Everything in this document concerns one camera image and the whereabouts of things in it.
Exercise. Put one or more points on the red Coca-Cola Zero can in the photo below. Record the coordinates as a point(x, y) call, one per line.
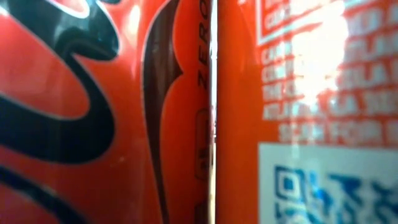
point(93, 124)

